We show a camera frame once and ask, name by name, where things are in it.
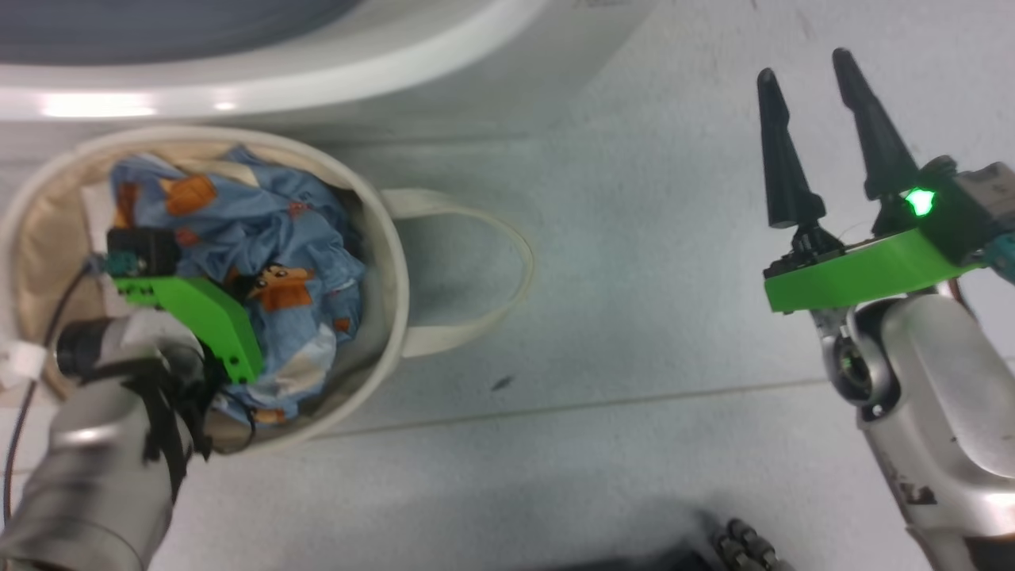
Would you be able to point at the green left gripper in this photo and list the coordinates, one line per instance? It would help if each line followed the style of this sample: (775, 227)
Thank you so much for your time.
(206, 313)

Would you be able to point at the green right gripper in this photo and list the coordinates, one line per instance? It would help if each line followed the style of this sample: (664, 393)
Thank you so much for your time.
(856, 277)

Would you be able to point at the blue cartoon print garment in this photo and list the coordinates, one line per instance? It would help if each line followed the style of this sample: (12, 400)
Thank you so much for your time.
(262, 214)

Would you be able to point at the cream canvas laundry basket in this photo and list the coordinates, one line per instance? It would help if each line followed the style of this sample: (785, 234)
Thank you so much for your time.
(444, 333)

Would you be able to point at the white front-load washing machine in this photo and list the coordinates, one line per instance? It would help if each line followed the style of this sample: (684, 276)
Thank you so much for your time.
(476, 71)

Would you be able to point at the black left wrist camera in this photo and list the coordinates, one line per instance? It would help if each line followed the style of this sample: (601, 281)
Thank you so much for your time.
(147, 250)

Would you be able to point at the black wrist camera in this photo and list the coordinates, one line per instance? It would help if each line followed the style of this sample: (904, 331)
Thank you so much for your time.
(147, 250)
(959, 222)

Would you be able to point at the teal left camera connector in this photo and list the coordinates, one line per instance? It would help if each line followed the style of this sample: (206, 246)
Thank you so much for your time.
(107, 263)

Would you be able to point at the teal camera connector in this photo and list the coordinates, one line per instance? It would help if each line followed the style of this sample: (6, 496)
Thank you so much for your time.
(1003, 258)
(107, 263)

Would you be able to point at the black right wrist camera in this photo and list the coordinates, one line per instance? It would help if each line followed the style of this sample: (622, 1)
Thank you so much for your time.
(959, 222)

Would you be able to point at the teal right camera connector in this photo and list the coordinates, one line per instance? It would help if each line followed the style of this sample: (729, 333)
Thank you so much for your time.
(1003, 258)

